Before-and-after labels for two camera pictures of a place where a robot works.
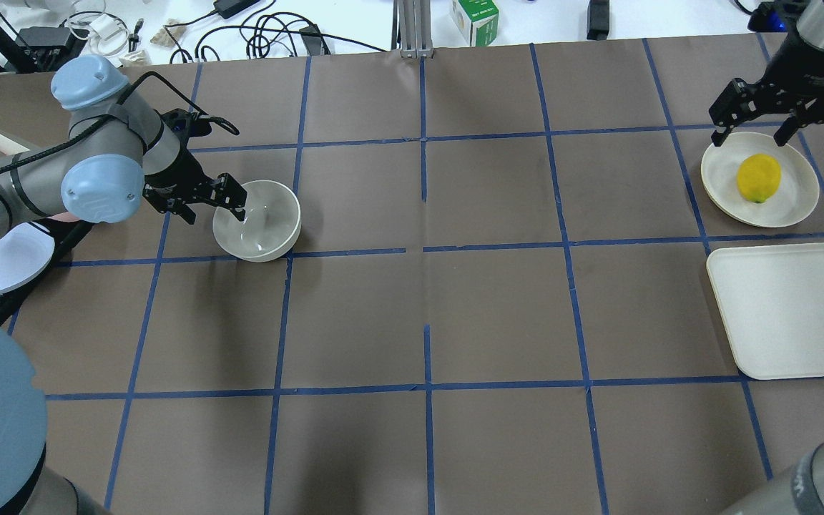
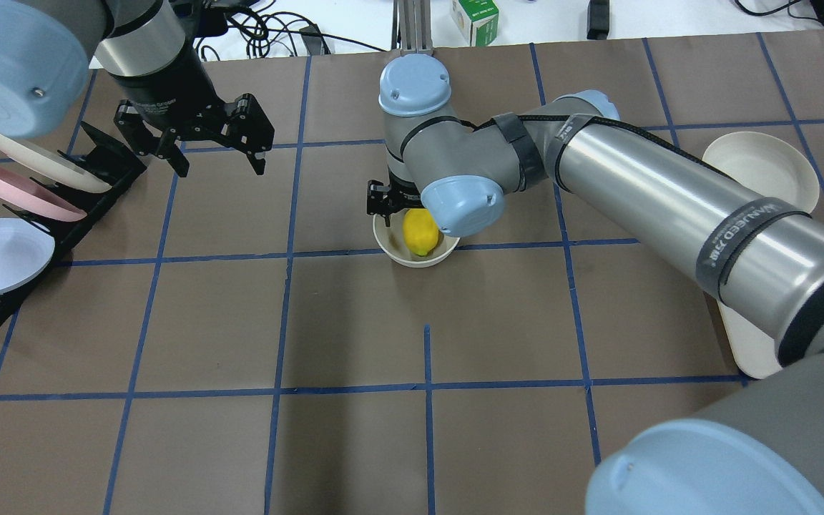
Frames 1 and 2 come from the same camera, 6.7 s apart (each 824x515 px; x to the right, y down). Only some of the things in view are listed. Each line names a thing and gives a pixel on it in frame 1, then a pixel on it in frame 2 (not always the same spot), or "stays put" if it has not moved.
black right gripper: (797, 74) to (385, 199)
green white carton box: (477, 20) stays put
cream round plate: (795, 194) stays put
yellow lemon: (759, 177) to (420, 230)
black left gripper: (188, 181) to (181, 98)
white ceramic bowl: (271, 226) to (391, 239)
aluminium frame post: (411, 28) stays put
